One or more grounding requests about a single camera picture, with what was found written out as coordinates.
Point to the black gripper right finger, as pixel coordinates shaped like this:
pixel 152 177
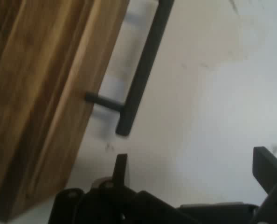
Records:
pixel 274 177

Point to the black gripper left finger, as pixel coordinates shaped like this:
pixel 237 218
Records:
pixel 119 205

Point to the wooden cabinet door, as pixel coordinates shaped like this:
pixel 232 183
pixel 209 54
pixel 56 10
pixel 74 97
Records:
pixel 36 93

